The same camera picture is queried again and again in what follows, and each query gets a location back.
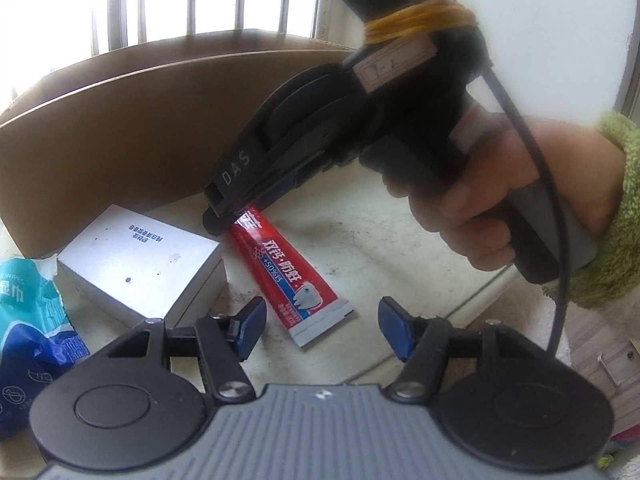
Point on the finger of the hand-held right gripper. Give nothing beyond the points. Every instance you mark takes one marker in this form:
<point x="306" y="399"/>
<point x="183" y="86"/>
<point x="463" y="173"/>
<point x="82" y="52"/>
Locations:
<point x="260" y="195"/>

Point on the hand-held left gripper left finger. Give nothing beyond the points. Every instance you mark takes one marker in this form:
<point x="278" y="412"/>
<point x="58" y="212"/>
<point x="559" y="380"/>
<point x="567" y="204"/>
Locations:
<point x="252" y="322"/>

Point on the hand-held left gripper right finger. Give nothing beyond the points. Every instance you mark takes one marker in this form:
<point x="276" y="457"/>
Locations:
<point x="395" y="330"/>

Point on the red toothpaste tube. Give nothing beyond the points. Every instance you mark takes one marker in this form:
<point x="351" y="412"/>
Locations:
<point x="285" y="270"/>

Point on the white rectangular box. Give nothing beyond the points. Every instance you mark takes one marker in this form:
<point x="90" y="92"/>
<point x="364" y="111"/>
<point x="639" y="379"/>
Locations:
<point x="135" y="255"/>

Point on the brown cardboard box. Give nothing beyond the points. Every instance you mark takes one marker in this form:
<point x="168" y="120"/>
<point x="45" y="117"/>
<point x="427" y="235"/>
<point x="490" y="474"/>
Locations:
<point x="125" y="135"/>

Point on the green fuzzy sleeved right forearm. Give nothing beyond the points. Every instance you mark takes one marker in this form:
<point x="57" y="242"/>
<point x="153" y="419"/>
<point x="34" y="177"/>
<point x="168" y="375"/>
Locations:
<point x="612" y="220"/>

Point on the person's right hand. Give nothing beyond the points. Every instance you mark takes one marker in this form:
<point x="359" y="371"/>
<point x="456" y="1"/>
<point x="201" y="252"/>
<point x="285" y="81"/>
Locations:
<point x="565" y="175"/>

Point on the yellow rubber band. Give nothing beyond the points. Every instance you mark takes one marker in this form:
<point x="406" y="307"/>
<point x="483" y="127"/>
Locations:
<point x="415" y="17"/>

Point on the wooden cabinet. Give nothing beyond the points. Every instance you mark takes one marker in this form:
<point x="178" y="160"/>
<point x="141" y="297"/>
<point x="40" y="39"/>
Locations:
<point x="605" y="375"/>

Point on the blue wet wipes pack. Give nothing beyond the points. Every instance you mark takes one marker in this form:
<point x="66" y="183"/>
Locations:
<point x="30" y="335"/>

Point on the window security bars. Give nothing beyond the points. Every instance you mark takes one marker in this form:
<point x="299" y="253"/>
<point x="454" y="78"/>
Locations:
<point x="131" y="0"/>

